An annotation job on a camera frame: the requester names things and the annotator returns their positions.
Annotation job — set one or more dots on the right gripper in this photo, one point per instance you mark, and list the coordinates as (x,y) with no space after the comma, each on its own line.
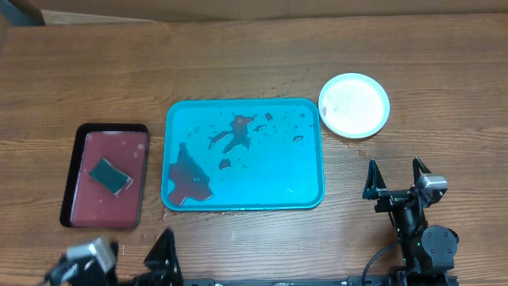
(376,188)

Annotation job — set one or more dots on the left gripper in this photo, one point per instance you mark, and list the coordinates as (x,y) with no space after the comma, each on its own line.
(165,276)

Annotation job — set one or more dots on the light blue plate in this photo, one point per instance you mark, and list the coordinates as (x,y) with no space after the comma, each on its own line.
(354,105)

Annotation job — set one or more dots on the green scrub sponge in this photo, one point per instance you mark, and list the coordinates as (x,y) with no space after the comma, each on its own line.
(110,177)

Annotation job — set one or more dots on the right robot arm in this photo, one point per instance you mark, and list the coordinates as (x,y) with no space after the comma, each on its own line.
(428,251)

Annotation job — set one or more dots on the black tray with red water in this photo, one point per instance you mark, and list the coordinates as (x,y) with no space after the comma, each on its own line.
(86,203)

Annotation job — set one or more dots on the teal plastic tray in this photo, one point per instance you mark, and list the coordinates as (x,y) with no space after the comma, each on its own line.
(242,155)

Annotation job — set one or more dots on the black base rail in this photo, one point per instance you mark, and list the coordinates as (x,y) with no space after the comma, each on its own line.
(375,280)

